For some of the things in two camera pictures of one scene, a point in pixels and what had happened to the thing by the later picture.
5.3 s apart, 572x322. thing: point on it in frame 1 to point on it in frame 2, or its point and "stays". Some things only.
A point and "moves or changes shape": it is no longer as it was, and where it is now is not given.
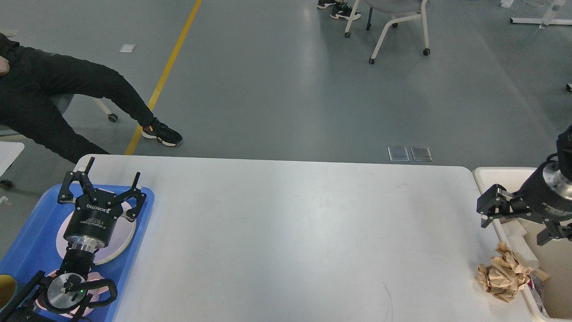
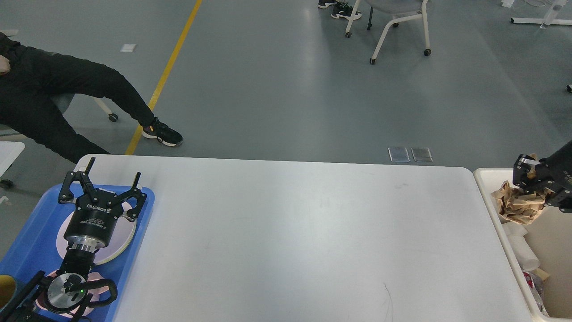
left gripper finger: [67, 196] stays
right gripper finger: [495, 202] to [522, 164]
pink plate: [125, 231] stays
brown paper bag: [542, 275] stays
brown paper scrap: [504, 277] moves or changes shape
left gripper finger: [115, 202] stays
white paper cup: [526, 257] stays
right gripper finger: [554, 230] to [562, 199]
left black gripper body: [92, 224] stays
